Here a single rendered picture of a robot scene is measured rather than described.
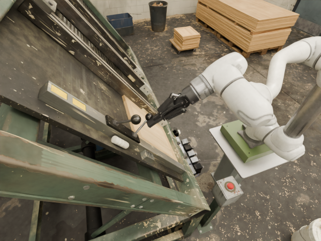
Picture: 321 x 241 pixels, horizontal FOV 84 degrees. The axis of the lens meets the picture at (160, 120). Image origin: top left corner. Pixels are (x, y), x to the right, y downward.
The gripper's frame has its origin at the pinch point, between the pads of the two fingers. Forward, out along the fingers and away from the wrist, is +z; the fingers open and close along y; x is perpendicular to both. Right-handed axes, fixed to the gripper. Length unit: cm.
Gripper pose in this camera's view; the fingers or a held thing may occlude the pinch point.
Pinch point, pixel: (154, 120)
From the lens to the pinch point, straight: 75.3
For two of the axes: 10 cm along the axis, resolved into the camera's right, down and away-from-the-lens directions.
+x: -3.2, -7.0, 6.4
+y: 5.0, 4.5, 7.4
